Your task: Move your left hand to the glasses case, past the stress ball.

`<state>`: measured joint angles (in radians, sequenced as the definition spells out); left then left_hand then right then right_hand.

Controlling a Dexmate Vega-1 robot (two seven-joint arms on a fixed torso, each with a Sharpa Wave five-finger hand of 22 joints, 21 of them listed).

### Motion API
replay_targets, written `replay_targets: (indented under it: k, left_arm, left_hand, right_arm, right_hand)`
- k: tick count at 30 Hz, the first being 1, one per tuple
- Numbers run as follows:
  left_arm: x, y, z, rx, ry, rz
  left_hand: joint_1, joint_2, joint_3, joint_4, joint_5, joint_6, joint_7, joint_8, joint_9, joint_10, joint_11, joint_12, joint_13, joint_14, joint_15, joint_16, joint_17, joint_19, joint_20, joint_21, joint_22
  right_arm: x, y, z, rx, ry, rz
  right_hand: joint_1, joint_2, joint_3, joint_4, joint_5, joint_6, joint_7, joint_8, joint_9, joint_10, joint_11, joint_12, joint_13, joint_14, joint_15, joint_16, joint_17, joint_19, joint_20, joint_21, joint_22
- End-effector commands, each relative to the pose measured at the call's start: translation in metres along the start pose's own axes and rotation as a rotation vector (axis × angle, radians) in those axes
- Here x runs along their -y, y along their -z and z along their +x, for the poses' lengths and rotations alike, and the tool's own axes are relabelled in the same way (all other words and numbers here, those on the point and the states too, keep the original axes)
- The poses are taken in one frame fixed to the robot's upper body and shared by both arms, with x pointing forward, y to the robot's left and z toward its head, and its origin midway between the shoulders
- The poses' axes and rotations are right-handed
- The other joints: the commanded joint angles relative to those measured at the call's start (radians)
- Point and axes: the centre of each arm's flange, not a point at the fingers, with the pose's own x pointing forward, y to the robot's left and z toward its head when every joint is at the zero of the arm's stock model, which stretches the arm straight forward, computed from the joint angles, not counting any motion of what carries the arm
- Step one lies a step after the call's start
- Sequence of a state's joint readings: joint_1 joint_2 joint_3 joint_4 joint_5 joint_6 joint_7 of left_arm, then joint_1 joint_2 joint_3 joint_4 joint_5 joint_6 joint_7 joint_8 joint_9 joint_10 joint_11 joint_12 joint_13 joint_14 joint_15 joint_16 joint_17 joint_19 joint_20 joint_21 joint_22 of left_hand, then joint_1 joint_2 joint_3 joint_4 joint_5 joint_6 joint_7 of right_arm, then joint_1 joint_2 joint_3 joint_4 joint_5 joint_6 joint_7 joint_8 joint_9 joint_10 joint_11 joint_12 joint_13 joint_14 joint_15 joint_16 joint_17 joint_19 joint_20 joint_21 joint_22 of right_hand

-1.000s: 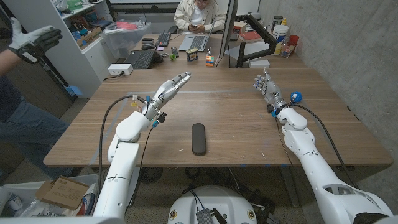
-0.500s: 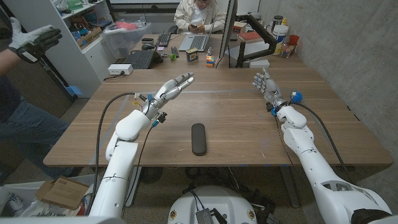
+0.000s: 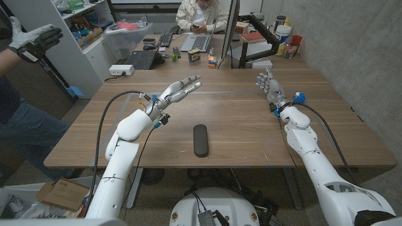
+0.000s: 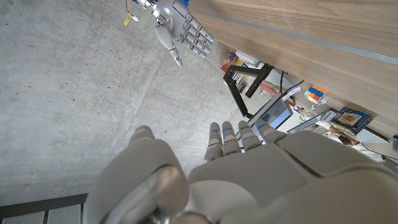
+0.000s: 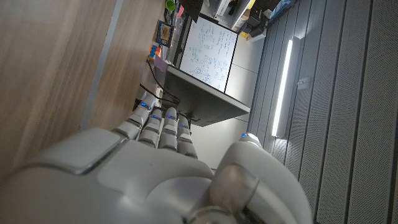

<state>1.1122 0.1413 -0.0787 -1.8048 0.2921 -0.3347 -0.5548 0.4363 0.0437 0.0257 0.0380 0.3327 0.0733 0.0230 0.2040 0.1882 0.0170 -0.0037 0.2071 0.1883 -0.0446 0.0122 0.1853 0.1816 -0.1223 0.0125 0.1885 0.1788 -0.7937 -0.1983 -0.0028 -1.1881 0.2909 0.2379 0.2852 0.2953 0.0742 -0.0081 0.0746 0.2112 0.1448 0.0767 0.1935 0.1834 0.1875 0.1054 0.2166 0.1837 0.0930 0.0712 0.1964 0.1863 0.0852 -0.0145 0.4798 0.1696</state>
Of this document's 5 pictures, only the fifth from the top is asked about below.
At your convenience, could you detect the whiteboard with blue writing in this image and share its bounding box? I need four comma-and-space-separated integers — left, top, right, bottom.
178, 15, 239, 93

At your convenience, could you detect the small grey ceiling sensor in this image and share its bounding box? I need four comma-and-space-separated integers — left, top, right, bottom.
297, 77, 312, 91

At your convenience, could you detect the small white box device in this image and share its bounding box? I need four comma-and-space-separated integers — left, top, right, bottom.
141, 88, 164, 101

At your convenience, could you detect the small box with printed picture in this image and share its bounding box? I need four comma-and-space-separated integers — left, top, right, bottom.
154, 20, 175, 48

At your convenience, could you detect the white shelf unit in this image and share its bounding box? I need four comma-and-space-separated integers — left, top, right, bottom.
206, 0, 267, 43

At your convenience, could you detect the purple sticky note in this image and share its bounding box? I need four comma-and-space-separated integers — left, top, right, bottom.
154, 55, 169, 73

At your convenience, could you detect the black flat computer monitor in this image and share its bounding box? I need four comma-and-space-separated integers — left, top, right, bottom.
163, 65, 251, 128

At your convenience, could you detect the black monitor cable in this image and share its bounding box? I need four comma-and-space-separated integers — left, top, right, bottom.
146, 58, 181, 102
139, 83, 181, 105

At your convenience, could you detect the colourful rubik's cube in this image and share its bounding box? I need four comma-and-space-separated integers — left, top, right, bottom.
148, 44, 162, 60

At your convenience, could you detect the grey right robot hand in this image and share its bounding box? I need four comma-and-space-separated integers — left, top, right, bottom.
0, 93, 313, 224

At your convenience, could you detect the long ceiling light strip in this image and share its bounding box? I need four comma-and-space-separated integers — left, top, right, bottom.
271, 35, 302, 138

